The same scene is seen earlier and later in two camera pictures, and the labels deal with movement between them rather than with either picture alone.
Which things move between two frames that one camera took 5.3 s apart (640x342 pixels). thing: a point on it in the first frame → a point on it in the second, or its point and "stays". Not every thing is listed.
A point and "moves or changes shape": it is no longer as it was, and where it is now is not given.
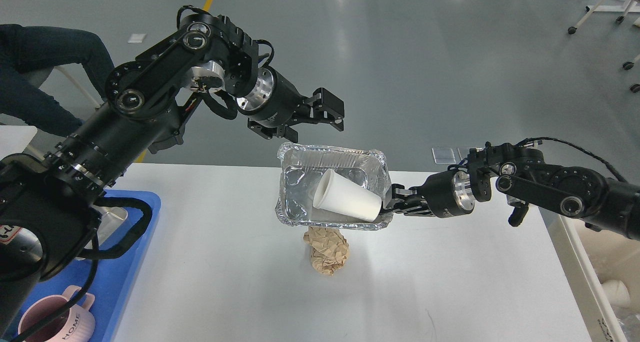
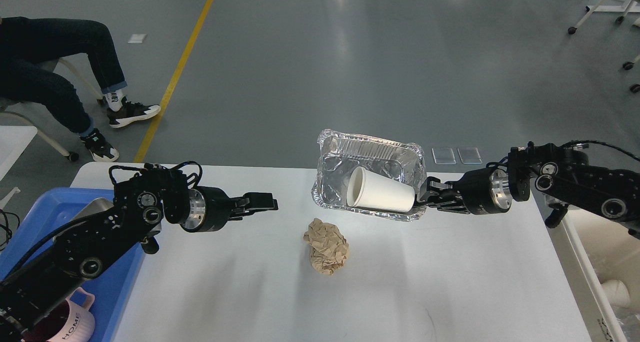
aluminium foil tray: (300, 169) → (339, 154)
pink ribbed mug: (77, 324) stays
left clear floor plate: (443, 155) stays
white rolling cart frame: (630, 8) stays
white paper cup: (336, 192) moves or changes shape
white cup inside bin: (617, 293) stays
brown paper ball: (329, 248) stays
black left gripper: (274, 102) → (210, 209)
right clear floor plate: (463, 152) stays
